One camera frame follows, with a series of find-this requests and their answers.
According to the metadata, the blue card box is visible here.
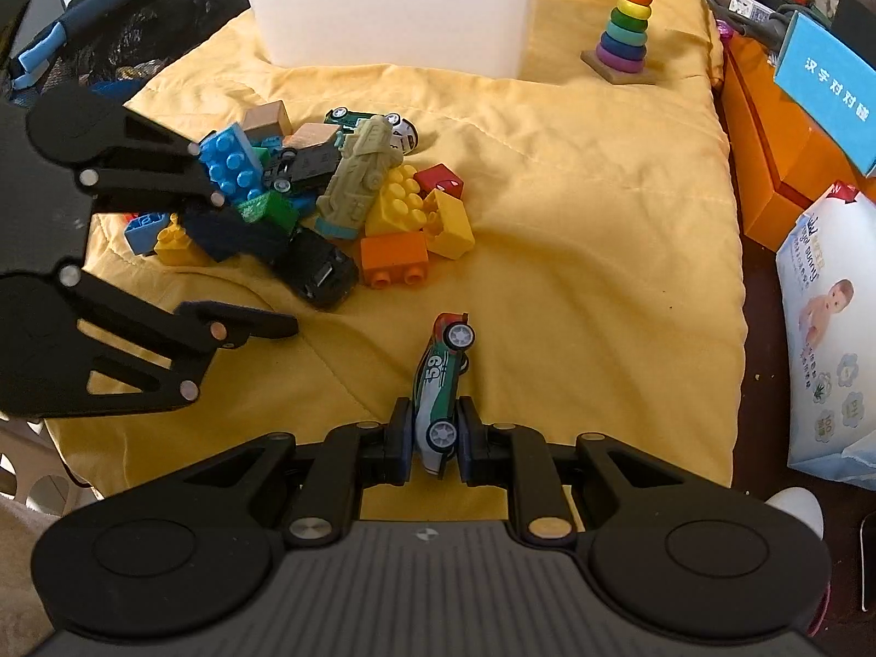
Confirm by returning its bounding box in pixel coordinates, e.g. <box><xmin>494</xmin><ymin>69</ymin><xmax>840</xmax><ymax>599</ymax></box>
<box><xmin>774</xmin><ymin>12</ymin><xmax>876</xmax><ymax>178</ymax></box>

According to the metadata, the wooden cube block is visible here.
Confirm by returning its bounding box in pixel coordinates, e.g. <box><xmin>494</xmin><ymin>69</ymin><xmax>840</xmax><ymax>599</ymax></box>
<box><xmin>242</xmin><ymin>100</ymin><xmax>292</xmax><ymax>144</ymax></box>
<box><xmin>282</xmin><ymin>122</ymin><xmax>340</xmax><ymax>150</ymax></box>

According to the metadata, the small yellow duplo piece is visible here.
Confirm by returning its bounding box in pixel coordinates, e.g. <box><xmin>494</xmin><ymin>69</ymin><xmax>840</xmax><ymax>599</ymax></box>
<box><xmin>153</xmin><ymin>214</ymin><xmax>211</xmax><ymax>267</ymax></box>

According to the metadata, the black gold number 13 car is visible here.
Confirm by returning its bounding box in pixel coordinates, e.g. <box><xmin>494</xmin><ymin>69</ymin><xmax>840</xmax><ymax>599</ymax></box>
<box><xmin>263</xmin><ymin>142</ymin><xmax>342</xmax><ymax>196</ymax></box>

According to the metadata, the orange cardboard box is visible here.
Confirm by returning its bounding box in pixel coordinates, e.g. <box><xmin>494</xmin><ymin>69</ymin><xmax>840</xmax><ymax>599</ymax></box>
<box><xmin>720</xmin><ymin>34</ymin><xmax>874</xmax><ymax>251</ymax></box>

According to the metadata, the green duplo brick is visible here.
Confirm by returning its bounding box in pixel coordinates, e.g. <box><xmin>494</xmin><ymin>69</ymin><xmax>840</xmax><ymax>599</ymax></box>
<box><xmin>236</xmin><ymin>190</ymin><xmax>298</xmax><ymax>234</ymax></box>

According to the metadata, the orange duplo brick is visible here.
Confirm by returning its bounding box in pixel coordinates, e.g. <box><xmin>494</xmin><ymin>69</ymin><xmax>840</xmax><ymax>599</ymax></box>
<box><xmin>359</xmin><ymin>232</ymin><xmax>429</xmax><ymax>289</ymax></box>

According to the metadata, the rainbow ring stacking toy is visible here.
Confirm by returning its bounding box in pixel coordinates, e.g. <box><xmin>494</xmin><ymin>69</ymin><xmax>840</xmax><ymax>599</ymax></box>
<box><xmin>580</xmin><ymin>0</ymin><xmax>656</xmax><ymax>85</ymax></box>

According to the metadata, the green white toy car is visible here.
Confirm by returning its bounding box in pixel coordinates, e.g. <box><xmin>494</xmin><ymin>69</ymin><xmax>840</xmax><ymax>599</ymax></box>
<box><xmin>322</xmin><ymin>105</ymin><xmax>420</xmax><ymax>156</ymax></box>

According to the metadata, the dark blue bag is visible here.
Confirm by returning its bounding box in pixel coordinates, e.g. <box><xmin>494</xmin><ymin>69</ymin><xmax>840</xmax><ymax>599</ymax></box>
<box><xmin>2</xmin><ymin>0</ymin><xmax>250</xmax><ymax>107</ymax></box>

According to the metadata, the black toy car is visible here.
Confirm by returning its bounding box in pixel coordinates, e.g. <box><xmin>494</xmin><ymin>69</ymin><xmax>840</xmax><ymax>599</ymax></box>
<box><xmin>267</xmin><ymin>226</ymin><xmax>359</xmax><ymax>312</ymax></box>

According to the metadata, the small blue duplo brick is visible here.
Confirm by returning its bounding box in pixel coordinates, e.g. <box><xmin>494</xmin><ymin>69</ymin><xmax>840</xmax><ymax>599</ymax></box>
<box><xmin>125</xmin><ymin>212</ymin><xmax>171</xmax><ymax>257</ymax></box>

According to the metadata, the red cube block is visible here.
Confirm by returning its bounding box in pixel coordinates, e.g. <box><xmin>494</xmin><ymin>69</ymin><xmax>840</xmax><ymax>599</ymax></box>
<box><xmin>413</xmin><ymin>163</ymin><xmax>465</xmax><ymax>199</ymax></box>

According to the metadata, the light blue duplo brick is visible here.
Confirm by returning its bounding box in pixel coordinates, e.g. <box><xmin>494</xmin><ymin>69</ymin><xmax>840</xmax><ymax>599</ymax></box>
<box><xmin>199</xmin><ymin>123</ymin><xmax>264</xmax><ymax>203</ymax></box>

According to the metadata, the baby wipes pack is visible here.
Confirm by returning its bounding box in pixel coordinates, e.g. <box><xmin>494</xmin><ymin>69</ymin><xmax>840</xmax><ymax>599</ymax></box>
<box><xmin>776</xmin><ymin>181</ymin><xmax>876</xmax><ymax>489</ymax></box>

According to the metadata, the green white number 59 car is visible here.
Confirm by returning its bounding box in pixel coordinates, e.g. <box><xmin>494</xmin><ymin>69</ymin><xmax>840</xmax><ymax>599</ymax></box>
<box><xmin>411</xmin><ymin>313</ymin><xmax>475</xmax><ymax>477</ymax></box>

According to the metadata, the white plastic storage bin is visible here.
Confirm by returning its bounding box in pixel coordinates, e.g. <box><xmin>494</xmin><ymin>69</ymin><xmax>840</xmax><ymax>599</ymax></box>
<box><xmin>248</xmin><ymin>0</ymin><xmax>532</xmax><ymax>79</ymax></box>

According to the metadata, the yellow duplo brick large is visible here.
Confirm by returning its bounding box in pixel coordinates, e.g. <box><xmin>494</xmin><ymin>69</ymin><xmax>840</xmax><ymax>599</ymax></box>
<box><xmin>365</xmin><ymin>163</ymin><xmax>426</xmax><ymax>238</ymax></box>

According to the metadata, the yellow quilted blanket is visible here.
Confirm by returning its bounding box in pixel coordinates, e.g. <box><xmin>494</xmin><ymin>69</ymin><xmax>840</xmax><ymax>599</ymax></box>
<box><xmin>49</xmin><ymin>0</ymin><xmax>747</xmax><ymax>494</ymax></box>

